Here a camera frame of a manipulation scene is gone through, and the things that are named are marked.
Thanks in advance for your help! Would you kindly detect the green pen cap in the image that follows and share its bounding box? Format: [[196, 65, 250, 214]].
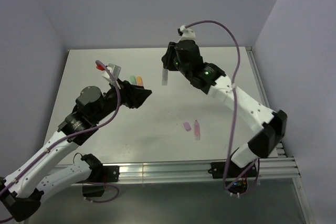
[[130, 76, 136, 84]]

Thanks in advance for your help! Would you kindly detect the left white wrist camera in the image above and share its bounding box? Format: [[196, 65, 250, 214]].
[[102, 63, 121, 85]]

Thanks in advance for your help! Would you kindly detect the purple cable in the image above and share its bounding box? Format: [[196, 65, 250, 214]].
[[185, 20, 261, 196], [0, 59, 122, 221]]

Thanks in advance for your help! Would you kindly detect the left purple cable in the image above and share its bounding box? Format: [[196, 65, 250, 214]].
[[0, 59, 122, 221]]

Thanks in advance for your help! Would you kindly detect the yellow pen cap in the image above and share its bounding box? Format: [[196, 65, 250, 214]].
[[136, 76, 143, 86]]

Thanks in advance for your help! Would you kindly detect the purple pen cap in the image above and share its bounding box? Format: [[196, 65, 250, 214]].
[[183, 122, 191, 131]]

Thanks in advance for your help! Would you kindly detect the aluminium rail frame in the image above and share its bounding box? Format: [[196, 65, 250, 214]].
[[14, 46, 315, 224]]

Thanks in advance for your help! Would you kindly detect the pink highlighter pen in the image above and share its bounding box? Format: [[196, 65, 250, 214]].
[[194, 120, 201, 141]]

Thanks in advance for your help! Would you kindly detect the grey pen orange tip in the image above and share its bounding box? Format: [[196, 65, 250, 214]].
[[162, 68, 169, 86]]

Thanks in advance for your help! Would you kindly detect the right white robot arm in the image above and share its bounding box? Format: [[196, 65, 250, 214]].
[[161, 40, 288, 177]]

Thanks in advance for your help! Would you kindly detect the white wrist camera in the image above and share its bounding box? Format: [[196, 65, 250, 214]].
[[177, 25, 196, 42], [102, 63, 121, 85]]

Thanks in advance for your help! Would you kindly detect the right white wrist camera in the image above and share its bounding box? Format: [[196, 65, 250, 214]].
[[177, 25, 196, 42]]

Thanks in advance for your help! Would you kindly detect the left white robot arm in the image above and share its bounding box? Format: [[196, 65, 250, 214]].
[[1, 80, 152, 222]]

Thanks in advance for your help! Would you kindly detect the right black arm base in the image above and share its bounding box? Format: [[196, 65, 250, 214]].
[[208, 159, 260, 198]]

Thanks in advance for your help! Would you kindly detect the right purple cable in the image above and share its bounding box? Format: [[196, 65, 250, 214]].
[[185, 20, 261, 196]]

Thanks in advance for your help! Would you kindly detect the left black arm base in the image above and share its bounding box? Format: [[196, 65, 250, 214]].
[[82, 165, 120, 198]]

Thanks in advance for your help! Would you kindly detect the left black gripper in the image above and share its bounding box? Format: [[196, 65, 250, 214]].
[[93, 78, 152, 122]]

